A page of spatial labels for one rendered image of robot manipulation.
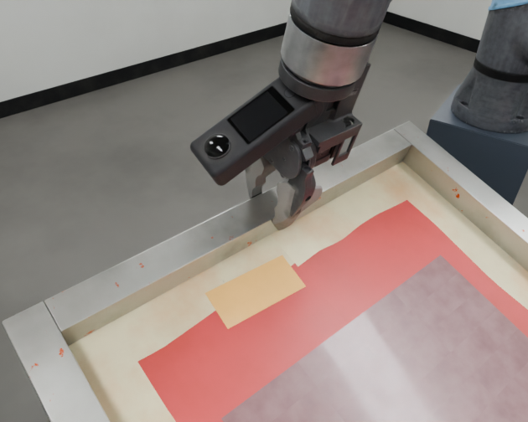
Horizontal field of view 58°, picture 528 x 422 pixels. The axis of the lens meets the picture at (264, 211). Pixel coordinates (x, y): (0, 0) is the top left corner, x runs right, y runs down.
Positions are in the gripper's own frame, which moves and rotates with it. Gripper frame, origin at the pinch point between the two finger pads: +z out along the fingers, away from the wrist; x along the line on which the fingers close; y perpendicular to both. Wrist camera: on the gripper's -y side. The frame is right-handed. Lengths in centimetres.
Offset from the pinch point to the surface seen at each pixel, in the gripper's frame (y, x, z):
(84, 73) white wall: 82, 271, 190
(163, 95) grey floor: 123, 228, 193
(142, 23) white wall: 134, 278, 166
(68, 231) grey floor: 9, 128, 166
